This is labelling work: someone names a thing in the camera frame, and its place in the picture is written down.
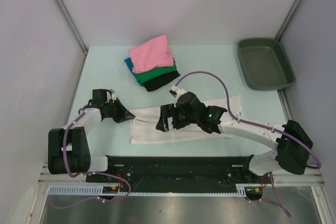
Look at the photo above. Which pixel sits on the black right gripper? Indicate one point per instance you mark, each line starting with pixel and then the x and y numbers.
pixel 167 111

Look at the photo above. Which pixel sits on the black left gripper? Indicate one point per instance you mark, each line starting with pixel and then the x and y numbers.
pixel 124 115

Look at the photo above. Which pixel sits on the white t shirt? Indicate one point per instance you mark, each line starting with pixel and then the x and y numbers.
pixel 143 129

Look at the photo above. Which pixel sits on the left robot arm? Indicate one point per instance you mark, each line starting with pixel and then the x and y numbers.
pixel 68 149

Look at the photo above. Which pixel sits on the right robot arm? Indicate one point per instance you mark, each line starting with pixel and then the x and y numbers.
pixel 289 144

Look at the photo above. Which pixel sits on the black folded t shirt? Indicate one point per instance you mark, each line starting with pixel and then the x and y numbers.
pixel 160 81

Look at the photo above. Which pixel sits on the green folded t shirt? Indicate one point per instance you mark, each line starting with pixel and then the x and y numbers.
pixel 151 74

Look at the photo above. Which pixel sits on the blue folded t shirt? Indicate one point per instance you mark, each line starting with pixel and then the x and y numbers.
pixel 130 68

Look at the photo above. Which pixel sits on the pink folded t shirt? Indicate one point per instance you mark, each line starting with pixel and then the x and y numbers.
pixel 151 54

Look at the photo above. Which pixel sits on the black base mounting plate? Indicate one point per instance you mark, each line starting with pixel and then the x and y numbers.
pixel 180 173

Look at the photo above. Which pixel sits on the dark green plastic bin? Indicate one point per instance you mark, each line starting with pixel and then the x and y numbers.
pixel 265 64

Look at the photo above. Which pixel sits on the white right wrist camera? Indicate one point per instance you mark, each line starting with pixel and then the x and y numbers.
pixel 176 92

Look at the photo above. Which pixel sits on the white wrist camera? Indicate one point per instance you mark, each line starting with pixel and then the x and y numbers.
pixel 176 92
pixel 110 95

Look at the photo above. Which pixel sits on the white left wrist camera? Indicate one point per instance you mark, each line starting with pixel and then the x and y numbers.
pixel 110 95

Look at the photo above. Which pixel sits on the white slotted cable duct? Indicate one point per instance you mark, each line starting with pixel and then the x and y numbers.
pixel 107 190

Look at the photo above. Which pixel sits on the left aluminium frame post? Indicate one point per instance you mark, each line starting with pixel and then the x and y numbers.
pixel 71 25

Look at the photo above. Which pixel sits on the aluminium frame post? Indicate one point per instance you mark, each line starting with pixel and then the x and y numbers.
pixel 71 25
pixel 288 19

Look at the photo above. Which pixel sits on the aluminium front frame rail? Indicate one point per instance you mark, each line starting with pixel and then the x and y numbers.
pixel 311 177

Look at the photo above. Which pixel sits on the right aluminium frame post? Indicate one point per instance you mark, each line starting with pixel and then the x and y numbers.
pixel 288 19

